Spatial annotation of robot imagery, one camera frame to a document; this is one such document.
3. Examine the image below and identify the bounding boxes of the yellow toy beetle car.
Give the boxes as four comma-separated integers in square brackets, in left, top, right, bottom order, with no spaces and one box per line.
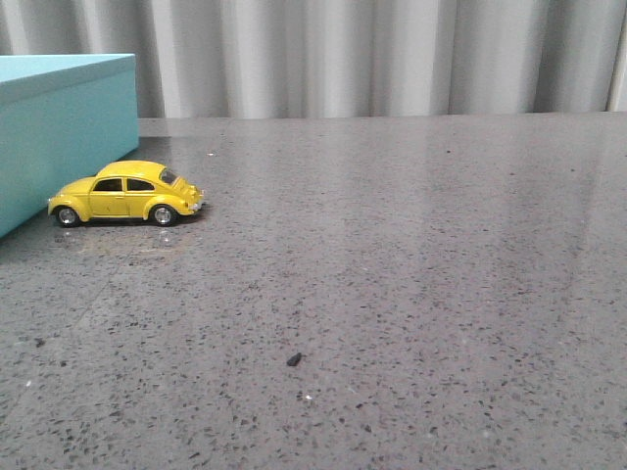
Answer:
[48,161,204,227]

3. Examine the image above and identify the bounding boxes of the light blue storage box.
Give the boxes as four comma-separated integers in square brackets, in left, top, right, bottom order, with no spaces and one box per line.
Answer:
[1,54,139,234]

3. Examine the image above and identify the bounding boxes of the small black debris piece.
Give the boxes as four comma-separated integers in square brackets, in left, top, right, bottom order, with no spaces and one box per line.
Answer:
[286,352,303,367]

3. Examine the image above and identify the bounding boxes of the white pleated curtain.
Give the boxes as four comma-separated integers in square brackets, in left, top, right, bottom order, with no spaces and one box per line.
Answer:
[1,1,626,118]

